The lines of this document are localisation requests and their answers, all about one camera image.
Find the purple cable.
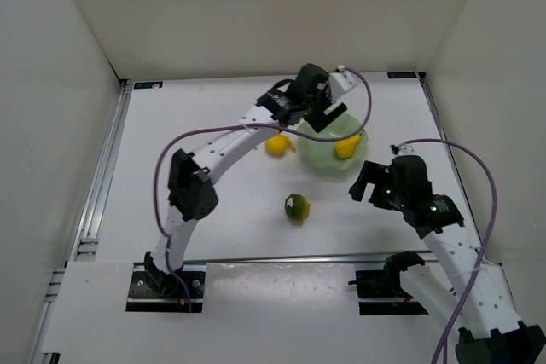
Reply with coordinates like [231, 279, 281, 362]
[390, 138, 500, 364]
[153, 66, 373, 312]

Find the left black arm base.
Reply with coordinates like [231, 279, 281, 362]
[125, 263, 206, 314]

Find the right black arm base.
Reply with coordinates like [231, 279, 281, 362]
[348, 251, 428, 316]

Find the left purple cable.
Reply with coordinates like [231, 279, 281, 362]
[153, 66, 373, 312]

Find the white front cover board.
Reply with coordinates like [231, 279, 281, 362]
[42, 262, 443, 363]

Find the green yellow fake mango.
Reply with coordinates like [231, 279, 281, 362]
[284, 194, 311, 222]

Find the left aluminium rail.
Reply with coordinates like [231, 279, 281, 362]
[65, 80, 132, 265]

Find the yellow fake pear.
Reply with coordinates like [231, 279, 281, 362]
[334, 134, 362, 159]

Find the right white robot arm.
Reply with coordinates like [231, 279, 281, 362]
[349, 155, 545, 363]

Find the left blue label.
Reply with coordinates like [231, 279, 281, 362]
[133, 81, 163, 90]

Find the green glass fruit bowl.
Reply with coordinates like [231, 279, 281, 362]
[296, 113, 368, 171]

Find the blue label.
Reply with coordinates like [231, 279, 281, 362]
[387, 72, 417, 79]
[133, 81, 163, 90]

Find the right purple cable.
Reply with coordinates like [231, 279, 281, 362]
[390, 138, 500, 364]

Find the yellow fake lemon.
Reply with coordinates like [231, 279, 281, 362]
[264, 134, 295, 157]

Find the right blue label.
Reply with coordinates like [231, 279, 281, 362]
[387, 72, 417, 79]

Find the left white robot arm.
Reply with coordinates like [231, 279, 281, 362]
[144, 64, 357, 297]

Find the front aluminium rail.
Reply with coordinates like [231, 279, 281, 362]
[127, 251, 440, 267]

